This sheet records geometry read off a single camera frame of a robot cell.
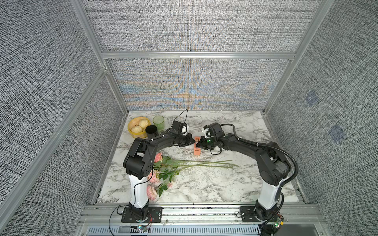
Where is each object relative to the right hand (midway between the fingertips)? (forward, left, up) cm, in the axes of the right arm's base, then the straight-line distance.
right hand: (194, 141), depth 90 cm
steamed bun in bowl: (+12, +39, -3) cm, 41 cm away
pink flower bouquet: (-15, +17, -4) cm, 23 cm away
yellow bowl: (+22, +44, -7) cm, 50 cm away
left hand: (+3, -2, -4) cm, 5 cm away
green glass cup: (+21, +25, -6) cm, 33 cm away
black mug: (+9, +28, -1) cm, 30 cm away
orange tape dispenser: (-4, -1, -5) cm, 7 cm away
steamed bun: (+18, +35, -4) cm, 40 cm away
